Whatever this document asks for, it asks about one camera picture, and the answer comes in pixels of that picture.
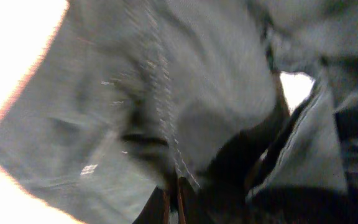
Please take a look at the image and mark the black shorts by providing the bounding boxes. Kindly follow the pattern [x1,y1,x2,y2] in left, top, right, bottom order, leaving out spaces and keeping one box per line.
[0,0,358,223]

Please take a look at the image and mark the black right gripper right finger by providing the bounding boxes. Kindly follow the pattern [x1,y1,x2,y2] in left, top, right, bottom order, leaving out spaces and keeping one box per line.
[177,177,214,224]

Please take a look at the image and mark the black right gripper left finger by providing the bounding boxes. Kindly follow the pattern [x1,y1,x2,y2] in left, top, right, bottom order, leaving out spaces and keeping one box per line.
[132,187,170,224]

